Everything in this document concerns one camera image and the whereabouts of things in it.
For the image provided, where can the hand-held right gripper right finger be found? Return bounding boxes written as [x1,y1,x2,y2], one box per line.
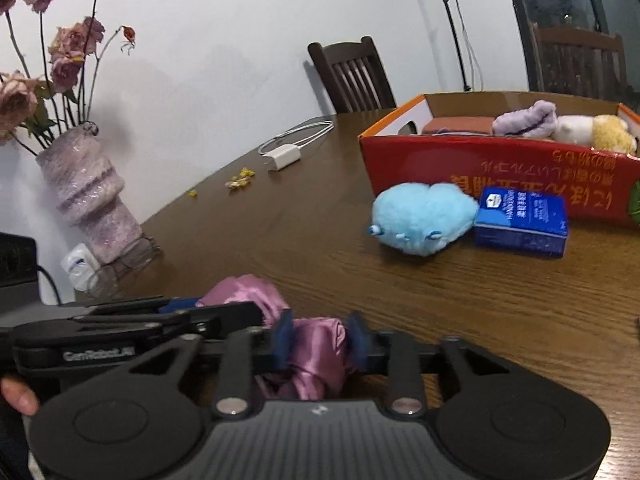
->
[347,311,503,418]

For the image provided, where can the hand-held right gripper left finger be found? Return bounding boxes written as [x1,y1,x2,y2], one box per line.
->
[127,308,297,420]

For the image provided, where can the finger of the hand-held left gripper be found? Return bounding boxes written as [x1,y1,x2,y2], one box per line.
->
[70,296,202,326]
[149,301,265,342]

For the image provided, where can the pink satin cloth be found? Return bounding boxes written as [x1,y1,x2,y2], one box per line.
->
[197,275,358,401]

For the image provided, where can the red cardboard box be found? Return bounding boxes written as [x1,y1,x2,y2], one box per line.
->
[357,91,640,231]

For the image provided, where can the brick red layered sponge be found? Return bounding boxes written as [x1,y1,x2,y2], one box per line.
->
[420,116,498,136]

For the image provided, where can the lavender fluffy towel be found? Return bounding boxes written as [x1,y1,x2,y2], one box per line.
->
[492,100,558,140]

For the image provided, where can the white and yellow plush toy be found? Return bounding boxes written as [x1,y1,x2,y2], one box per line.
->
[550,114,638,155]

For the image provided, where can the person's left hand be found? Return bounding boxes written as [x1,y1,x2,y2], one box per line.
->
[0,377,40,417]

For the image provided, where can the thin-framed eyeglasses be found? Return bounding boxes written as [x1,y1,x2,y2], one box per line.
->
[87,237,163,301]

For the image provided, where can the small white plastic case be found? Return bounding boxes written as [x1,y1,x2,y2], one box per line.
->
[60,242,101,291]

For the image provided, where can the dried pink rose bouquet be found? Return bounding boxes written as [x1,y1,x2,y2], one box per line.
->
[0,0,138,153]

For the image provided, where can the light blue plush toy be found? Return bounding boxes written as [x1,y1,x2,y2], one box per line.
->
[370,182,480,257]

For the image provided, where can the yellow crumpled wrapper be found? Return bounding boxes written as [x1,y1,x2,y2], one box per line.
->
[225,167,256,192]

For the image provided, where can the lilac glazed ceramic vase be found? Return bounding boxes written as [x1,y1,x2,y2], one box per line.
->
[35,122,145,265]

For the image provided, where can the white power adapter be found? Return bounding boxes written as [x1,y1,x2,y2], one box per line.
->
[266,144,302,172]

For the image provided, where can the blue tissue packet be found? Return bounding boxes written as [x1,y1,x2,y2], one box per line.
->
[473,186,570,259]

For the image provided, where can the dark wooden slatted chair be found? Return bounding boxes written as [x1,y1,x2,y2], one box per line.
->
[529,21,628,103]
[307,36,398,115]

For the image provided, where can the white charging cable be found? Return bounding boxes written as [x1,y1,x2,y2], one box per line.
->
[257,119,335,157]

